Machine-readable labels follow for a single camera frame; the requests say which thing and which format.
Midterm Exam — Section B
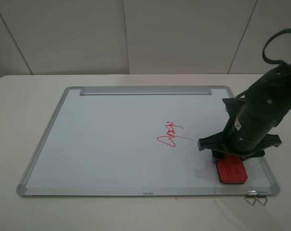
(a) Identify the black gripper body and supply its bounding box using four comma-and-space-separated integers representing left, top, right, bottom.
198, 98, 282, 156

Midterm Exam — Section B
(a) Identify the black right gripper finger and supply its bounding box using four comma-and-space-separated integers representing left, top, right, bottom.
241, 150, 265, 160

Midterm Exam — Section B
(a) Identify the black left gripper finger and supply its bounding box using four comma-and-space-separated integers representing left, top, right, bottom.
212, 151, 225, 163

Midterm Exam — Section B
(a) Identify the red whiteboard eraser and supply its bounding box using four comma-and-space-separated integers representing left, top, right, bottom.
216, 154, 248, 184

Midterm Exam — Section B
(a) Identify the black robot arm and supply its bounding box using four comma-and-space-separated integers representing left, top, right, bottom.
198, 64, 291, 162

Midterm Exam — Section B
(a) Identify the white aluminium-framed whiteboard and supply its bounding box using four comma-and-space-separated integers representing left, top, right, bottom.
16, 86, 280, 197

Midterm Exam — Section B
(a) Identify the right metal hanging clip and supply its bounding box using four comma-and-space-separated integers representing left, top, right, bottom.
255, 191, 268, 206

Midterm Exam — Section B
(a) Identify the metal hanging clip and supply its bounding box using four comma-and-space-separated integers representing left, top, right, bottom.
255, 191, 268, 206
244, 190, 258, 206

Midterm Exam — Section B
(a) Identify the left metal hanging clip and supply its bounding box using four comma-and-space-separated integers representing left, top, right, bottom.
244, 190, 258, 206

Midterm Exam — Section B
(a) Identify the grey aluminium pen tray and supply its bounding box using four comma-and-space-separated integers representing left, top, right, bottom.
80, 86, 212, 96

